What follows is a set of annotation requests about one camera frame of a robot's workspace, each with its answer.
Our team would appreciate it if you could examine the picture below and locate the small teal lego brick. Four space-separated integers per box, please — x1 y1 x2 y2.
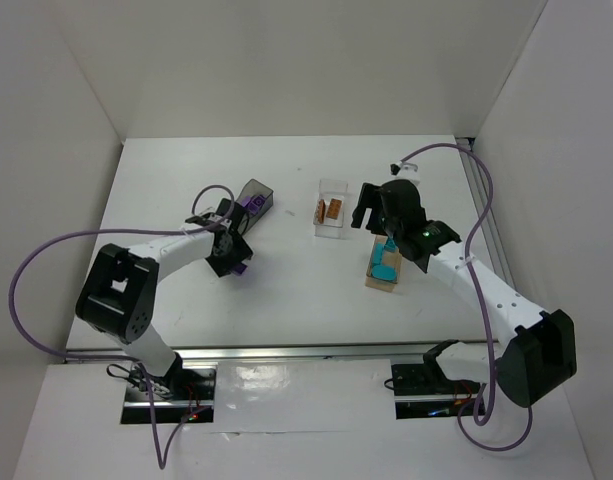
385 239 397 252

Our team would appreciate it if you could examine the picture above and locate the purple rounded lego brick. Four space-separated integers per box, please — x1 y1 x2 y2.
242 194 266 216

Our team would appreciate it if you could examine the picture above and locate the small orange lego brick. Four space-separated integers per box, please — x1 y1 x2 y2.
314 199 327 225

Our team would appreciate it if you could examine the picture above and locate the teal rounded lego brick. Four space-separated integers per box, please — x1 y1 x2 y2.
369 264 398 283

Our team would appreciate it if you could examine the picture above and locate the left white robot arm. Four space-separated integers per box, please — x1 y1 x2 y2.
75 198 253 396

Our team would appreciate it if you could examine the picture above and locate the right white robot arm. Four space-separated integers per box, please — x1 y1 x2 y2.
351 179 577 408

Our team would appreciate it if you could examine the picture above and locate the clear plastic container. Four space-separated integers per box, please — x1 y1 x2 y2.
313 178 348 240

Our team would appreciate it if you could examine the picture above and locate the smoky grey plastic container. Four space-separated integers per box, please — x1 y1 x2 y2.
237 179 274 236

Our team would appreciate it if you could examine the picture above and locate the amber plastic container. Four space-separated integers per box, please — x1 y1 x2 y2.
365 235 403 293

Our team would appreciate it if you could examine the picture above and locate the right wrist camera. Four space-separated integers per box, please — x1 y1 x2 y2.
390 162 421 186

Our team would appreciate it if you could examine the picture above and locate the side aluminium rail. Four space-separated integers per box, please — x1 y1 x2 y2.
455 137 517 291

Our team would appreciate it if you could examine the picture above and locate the aluminium mounting rail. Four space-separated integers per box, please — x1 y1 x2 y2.
65 339 507 366

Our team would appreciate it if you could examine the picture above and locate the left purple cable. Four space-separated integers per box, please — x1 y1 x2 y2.
8 184 237 471

